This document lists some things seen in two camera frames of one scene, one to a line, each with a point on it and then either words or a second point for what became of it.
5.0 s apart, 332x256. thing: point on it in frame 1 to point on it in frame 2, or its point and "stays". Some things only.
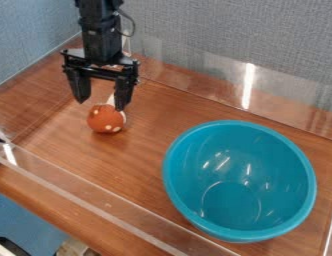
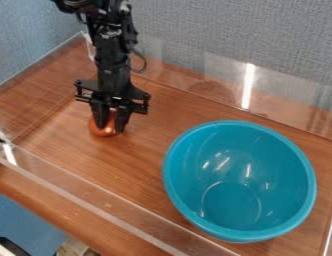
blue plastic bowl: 241,180 stays
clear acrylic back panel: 287,95 stays
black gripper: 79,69 to 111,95
